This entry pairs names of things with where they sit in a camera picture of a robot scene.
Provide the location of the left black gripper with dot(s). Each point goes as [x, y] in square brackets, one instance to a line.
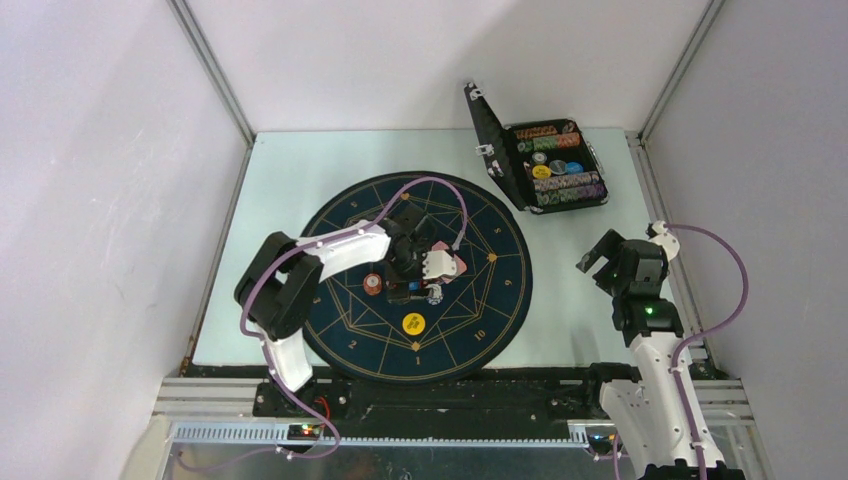
[398, 286]

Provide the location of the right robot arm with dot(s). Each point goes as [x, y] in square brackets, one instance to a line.
[653, 402]

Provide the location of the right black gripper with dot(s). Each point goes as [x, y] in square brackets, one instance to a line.
[609, 246]

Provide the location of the pink playing card deck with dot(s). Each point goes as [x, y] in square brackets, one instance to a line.
[443, 263]

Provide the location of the black poker chip case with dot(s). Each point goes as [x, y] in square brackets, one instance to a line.
[509, 152]

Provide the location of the yellow big blind button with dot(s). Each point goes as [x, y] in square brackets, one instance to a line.
[413, 324]

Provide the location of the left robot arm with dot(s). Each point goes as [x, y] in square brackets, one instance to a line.
[278, 287]

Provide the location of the round dark poker mat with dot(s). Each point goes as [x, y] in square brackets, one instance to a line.
[482, 310]

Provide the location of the yellow button in case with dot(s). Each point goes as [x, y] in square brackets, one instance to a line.
[540, 172]

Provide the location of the blue white chip stack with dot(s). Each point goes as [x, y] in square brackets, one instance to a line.
[434, 294]

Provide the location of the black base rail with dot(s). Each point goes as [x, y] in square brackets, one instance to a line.
[511, 404]

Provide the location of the red poker chip stack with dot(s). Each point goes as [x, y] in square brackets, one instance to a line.
[372, 284]

